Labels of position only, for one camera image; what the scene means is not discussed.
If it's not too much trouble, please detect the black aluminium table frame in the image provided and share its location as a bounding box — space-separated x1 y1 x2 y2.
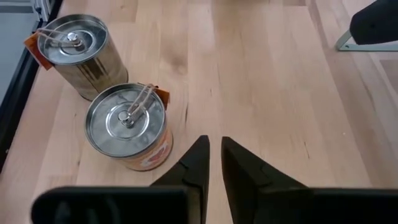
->
0 0 65 174

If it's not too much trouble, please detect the silver candle tin orange label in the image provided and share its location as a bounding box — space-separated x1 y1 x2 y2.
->
83 82 174 172

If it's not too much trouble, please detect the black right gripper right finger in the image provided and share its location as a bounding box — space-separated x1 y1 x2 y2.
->
221 136 398 224

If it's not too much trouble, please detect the silver candle tin gold label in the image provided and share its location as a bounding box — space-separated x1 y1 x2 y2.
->
24 14 129 101

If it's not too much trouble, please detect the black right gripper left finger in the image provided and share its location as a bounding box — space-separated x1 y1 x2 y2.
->
30 134 211 224

